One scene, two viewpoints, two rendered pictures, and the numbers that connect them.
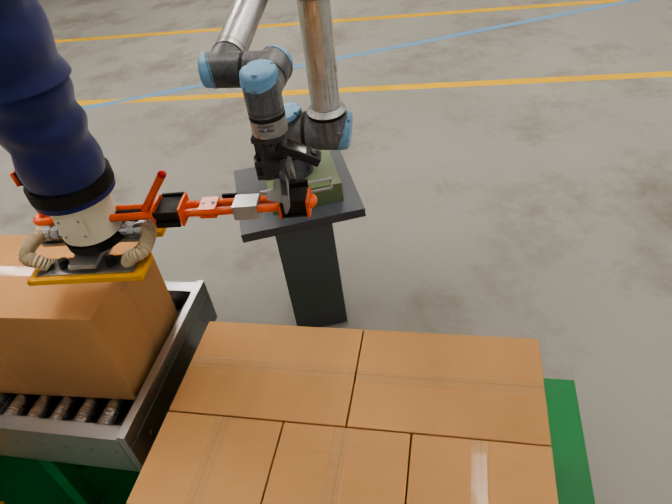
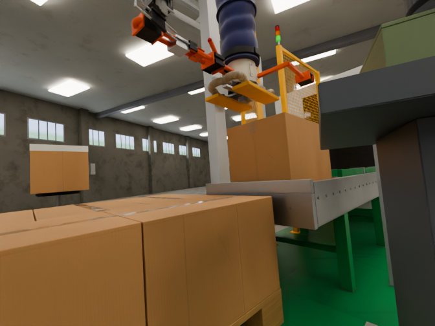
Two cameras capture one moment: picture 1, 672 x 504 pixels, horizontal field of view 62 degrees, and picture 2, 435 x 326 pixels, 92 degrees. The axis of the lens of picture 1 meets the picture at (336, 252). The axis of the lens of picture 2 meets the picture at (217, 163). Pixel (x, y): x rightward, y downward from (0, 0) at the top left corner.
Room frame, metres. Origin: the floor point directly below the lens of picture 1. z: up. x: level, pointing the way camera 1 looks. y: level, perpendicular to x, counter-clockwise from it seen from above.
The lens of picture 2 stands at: (1.82, -0.42, 0.64)
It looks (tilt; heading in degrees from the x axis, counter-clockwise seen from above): 4 degrees up; 122
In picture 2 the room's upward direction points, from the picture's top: 4 degrees counter-clockwise
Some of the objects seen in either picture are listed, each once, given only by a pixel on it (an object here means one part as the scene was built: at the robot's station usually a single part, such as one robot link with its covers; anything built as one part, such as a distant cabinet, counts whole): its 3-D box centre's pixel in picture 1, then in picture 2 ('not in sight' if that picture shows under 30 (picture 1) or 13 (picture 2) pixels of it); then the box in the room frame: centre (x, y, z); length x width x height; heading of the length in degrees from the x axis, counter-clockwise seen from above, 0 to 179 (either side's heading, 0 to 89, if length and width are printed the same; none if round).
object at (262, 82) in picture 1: (262, 91); not in sight; (1.28, 0.11, 1.51); 0.10 x 0.09 x 0.12; 166
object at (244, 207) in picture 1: (247, 206); (178, 46); (1.27, 0.22, 1.20); 0.07 x 0.07 x 0.04; 81
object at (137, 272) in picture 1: (88, 265); (230, 101); (1.25, 0.69, 1.10); 0.34 x 0.10 x 0.05; 81
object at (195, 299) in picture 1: (167, 354); (248, 187); (1.35, 0.65, 0.58); 0.70 x 0.03 x 0.06; 164
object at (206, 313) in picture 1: (177, 372); (249, 206); (1.35, 0.64, 0.47); 0.70 x 0.03 x 0.15; 164
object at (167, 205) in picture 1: (171, 209); (212, 63); (1.31, 0.43, 1.20); 0.10 x 0.08 x 0.06; 171
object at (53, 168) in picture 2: not in sight; (58, 171); (-0.54, 0.48, 0.82); 0.60 x 0.40 x 0.40; 163
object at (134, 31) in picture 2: (295, 203); (147, 29); (1.25, 0.09, 1.20); 0.08 x 0.07 x 0.05; 81
